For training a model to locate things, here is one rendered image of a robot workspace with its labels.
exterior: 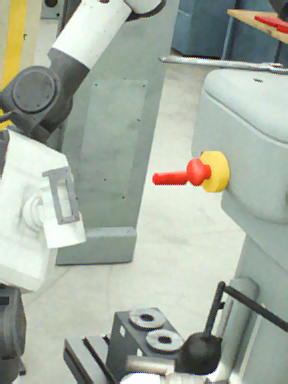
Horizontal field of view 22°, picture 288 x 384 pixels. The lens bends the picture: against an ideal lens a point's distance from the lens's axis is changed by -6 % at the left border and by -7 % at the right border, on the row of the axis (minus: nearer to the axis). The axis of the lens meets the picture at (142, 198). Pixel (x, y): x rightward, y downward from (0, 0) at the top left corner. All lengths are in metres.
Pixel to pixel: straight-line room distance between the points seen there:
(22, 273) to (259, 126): 0.49
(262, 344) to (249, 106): 0.44
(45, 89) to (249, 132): 0.41
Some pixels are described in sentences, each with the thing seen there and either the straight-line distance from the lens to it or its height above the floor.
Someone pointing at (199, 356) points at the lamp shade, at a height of 1.45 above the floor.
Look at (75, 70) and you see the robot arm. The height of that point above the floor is 1.80.
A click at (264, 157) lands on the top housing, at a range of 1.05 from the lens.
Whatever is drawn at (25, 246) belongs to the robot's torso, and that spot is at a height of 1.54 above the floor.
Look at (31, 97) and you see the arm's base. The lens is 1.32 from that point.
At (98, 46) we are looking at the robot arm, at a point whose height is 1.84.
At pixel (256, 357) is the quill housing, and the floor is 1.42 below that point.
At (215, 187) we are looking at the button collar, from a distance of 1.11.
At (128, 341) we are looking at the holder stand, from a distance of 1.85.
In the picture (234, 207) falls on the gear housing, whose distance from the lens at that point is 1.28.
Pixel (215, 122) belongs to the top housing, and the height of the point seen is 1.82.
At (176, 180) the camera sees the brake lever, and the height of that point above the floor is 1.70.
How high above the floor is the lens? 2.19
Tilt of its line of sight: 25 degrees down
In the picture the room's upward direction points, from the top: 11 degrees clockwise
